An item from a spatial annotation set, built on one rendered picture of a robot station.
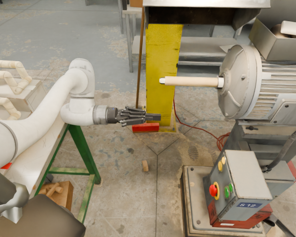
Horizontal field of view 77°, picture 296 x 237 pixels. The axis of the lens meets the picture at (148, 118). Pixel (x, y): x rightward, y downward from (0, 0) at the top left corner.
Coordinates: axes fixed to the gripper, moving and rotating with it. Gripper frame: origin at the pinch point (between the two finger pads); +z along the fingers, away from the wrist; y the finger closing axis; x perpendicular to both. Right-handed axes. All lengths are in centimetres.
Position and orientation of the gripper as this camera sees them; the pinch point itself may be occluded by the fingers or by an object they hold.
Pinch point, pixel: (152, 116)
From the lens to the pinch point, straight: 83.7
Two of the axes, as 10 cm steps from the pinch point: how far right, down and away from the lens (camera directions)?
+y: -0.5, 6.2, -7.8
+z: 10.0, 0.4, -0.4
